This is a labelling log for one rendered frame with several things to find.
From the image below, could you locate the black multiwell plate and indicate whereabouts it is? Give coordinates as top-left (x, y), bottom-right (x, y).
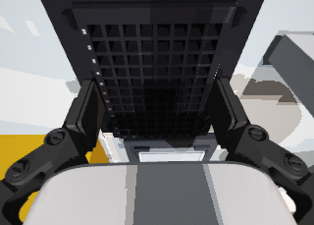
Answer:
top-left (69, 0), bottom-right (239, 139)

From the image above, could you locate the yellow open-top bin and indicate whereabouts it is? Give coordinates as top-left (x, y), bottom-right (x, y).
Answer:
top-left (0, 135), bottom-right (110, 222)

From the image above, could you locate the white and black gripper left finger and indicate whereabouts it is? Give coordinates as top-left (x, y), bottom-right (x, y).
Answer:
top-left (0, 80), bottom-right (105, 225)

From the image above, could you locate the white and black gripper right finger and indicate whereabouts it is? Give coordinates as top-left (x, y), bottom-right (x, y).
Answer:
top-left (207, 78), bottom-right (314, 225)

